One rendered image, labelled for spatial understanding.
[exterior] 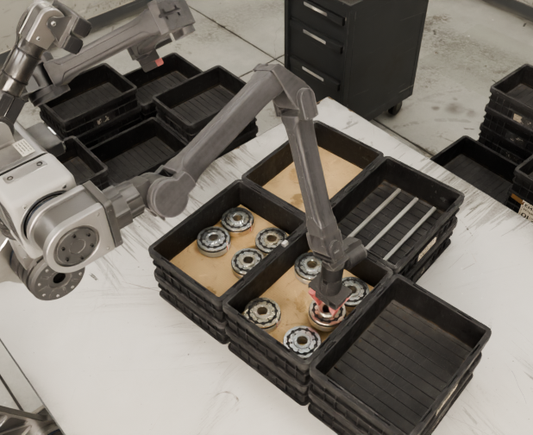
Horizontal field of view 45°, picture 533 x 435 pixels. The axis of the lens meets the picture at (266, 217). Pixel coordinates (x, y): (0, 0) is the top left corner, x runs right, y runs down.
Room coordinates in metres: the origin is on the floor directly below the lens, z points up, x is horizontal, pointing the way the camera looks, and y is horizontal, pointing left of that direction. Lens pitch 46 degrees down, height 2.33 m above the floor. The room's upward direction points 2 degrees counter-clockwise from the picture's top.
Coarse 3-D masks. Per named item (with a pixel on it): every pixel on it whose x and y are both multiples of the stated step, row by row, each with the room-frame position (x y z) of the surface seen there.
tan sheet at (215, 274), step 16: (256, 224) 1.40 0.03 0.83; (272, 224) 1.39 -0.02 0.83; (240, 240) 1.33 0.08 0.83; (176, 256) 1.27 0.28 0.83; (192, 256) 1.27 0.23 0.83; (224, 256) 1.26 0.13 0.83; (192, 272) 1.21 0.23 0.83; (208, 272) 1.21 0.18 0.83; (224, 272) 1.20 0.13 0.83; (208, 288) 1.14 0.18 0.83; (224, 288) 1.14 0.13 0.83
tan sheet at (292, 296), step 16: (288, 272) 1.20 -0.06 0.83; (272, 288) 1.14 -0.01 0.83; (288, 288) 1.14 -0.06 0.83; (304, 288) 1.13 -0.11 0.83; (288, 304) 1.08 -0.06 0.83; (304, 304) 1.08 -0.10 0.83; (288, 320) 1.02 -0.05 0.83; (304, 320) 1.02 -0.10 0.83; (272, 336) 0.97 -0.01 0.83; (320, 336) 0.97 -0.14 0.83
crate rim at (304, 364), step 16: (272, 256) 1.18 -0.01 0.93; (368, 256) 1.16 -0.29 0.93; (256, 272) 1.12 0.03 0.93; (240, 288) 1.07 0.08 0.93; (224, 304) 1.01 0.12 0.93; (240, 320) 0.96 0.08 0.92; (256, 336) 0.93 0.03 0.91; (288, 352) 0.86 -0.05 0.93; (320, 352) 0.86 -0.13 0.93; (304, 368) 0.82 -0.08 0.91
